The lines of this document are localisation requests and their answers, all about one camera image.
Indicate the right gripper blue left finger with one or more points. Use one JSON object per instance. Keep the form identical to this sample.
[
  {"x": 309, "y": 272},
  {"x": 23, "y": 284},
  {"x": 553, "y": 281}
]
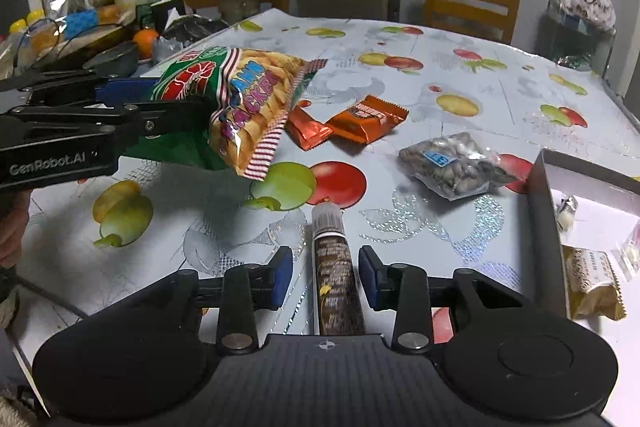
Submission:
[{"x": 245, "y": 290}]

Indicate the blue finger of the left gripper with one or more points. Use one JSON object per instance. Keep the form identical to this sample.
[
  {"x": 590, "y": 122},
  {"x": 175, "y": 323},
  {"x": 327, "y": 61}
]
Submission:
[
  {"x": 125, "y": 90},
  {"x": 158, "y": 118}
]

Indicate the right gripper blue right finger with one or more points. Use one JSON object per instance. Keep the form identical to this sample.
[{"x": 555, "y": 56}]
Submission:
[{"x": 404, "y": 289}]

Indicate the brown stick snack pack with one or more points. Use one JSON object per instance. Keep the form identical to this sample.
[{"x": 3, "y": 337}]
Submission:
[{"x": 339, "y": 311}]

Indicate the green prawn cracker bag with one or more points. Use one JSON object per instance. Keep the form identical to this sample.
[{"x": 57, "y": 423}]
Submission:
[{"x": 249, "y": 95}]

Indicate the silver pistachio bag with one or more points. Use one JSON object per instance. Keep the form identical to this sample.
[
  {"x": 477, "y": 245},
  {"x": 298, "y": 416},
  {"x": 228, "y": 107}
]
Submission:
[{"x": 455, "y": 167}]

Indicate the orange foil snack bar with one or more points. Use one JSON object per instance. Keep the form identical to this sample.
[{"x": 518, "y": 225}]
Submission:
[{"x": 305, "y": 131}]

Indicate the orange wafer bar wrapper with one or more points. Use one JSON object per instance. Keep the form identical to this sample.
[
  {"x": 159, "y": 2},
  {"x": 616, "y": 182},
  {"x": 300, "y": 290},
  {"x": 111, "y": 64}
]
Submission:
[{"x": 367, "y": 120}]

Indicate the person hand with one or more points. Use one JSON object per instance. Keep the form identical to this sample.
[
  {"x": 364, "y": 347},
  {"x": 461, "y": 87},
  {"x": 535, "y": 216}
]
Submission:
[{"x": 12, "y": 229}]

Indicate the black bowl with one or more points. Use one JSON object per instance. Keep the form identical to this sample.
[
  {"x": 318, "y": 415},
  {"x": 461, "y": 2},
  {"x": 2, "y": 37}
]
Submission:
[{"x": 119, "y": 61}]

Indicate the orange fruit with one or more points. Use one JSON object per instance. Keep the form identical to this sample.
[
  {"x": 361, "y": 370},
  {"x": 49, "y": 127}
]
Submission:
[{"x": 145, "y": 39}]

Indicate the fruit pattern tablecloth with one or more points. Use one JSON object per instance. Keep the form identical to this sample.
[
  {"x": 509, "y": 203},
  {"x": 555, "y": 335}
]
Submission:
[{"x": 94, "y": 242}]

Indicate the small white candy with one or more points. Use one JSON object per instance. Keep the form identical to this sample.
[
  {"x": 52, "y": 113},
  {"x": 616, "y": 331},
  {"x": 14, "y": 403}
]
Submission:
[{"x": 565, "y": 213}]

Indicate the grey shallow cardboard box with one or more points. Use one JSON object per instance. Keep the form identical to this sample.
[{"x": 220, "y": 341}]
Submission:
[{"x": 608, "y": 209}]

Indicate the gold biscuit packet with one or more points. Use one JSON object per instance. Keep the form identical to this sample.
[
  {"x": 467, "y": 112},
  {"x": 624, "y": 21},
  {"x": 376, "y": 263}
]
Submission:
[{"x": 593, "y": 288}]

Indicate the pink white small packet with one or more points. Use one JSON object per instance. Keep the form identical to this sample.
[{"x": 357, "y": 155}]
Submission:
[{"x": 627, "y": 254}]

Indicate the wooden chair far side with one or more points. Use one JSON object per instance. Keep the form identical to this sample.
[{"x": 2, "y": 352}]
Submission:
[{"x": 489, "y": 19}]

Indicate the grey metal storage cart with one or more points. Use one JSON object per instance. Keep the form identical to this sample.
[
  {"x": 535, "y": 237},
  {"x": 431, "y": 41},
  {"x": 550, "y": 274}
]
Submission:
[{"x": 572, "y": 42}]

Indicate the white plastic shopping bag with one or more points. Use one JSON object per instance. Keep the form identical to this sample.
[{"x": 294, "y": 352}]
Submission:
[{"x": 600, "y": 13}]

